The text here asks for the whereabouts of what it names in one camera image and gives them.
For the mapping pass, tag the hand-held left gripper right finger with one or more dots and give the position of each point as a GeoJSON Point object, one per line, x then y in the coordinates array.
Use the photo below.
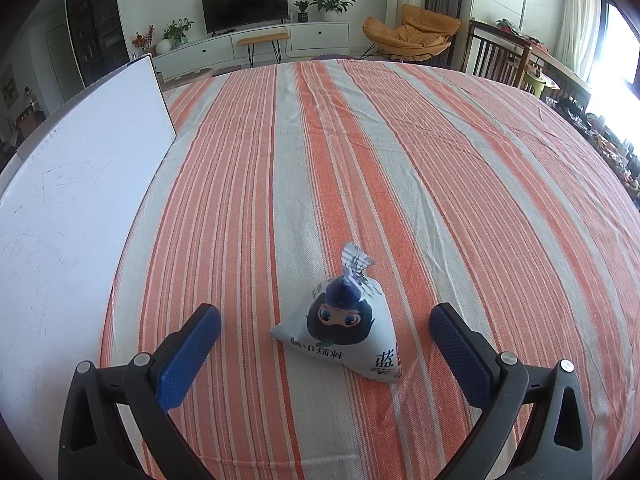
{"type": "Point", "coordinates": [460, 360]}

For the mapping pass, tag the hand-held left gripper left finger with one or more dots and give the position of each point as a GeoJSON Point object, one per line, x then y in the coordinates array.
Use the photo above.
{"type": "Point", "coordinates": [187, 355]}

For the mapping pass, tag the white triangular pouch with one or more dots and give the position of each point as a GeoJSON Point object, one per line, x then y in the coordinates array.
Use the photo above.
{"type": "Point", "coordinates": [345, 330]}

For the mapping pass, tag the white cardboard box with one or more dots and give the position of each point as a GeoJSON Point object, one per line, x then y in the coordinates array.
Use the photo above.
{"type": "Point", "coordinates": [75, 210]}

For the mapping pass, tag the orange striped tablecloth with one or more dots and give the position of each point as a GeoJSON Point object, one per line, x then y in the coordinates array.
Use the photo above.
{"type": "Point", "coordinates": [450, 210]}

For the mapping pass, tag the pile of assorted goods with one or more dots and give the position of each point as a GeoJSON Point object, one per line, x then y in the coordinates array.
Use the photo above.
{"type": "Point", "coordinates": [610, 145]}

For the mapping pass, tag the dark dining furniture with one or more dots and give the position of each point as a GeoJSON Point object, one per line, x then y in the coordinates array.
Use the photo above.
{"type": "Point", "coordinates": [22, 125]}

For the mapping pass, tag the green stool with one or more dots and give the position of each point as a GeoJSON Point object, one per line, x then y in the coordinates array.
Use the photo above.
{"type": "Point", "coordinates": [539, 84]}

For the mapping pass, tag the dark wooden chair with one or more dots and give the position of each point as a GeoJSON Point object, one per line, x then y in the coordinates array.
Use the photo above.
{"type": "Point", "coordinates": [492, 55]}

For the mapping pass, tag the wooden desk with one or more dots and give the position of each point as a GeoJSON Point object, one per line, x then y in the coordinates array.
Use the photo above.
{"type": "Point", "coordinates": [555, 67]}

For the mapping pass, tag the red flower arrangement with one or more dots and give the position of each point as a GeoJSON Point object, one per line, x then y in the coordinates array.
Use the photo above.
{"type": "Point", "coordinates": [142, 40]}

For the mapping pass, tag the plant in round white vase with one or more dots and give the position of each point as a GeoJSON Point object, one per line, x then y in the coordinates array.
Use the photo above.
{"type": "Point", "coordinates": [175, 35]}

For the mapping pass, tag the wooden bench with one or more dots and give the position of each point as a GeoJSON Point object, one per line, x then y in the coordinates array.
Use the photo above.
{"type": "Point", "coordinates": [262, 39]}

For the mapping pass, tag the purple floor mat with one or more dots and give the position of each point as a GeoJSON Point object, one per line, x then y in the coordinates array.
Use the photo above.
{"type": "Point", "coordinates": [330, 57]}

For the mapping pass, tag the orange lounge chair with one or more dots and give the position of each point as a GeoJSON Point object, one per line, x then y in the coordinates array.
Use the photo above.
{"type": "Point", "coordinates": [410, 32]}

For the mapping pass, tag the window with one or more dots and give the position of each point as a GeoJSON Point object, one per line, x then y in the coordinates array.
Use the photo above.
{"type": "Point", "coordinates": [617, 60]}

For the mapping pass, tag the dark display cabinet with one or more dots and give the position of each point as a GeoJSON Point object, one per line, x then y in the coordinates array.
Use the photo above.
{"type": "Point", "coordinates": [95, 25]}

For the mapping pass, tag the white television cabinet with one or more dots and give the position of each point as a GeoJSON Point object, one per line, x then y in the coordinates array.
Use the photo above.
{"type": "Point", "coordinates": [320, 35]}

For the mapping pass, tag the black television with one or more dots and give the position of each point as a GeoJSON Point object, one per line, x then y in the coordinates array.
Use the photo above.
{"type": "Point", "coordinates": [245, 5]}

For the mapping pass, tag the small potted plant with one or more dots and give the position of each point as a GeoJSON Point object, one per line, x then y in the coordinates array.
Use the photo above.
{"type": "Point", "coordinates": [301, 10]}

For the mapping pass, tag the covered standing air conditioner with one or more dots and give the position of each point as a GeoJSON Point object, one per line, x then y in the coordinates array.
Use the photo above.
{"type": "Point", "coordinates": [394, 0]}

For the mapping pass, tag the white curtain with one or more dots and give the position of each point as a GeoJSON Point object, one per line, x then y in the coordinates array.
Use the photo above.
{"type": "Point", "coordinates": [577, 10]}

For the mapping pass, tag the large potted plant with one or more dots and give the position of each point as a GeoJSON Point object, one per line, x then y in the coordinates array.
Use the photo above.
{"type": "Point", "coordinates": [331, 2]}

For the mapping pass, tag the framed wall picture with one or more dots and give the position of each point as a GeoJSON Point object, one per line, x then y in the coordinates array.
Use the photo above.
{"type": "Point", "coordinates": [7, 82]}

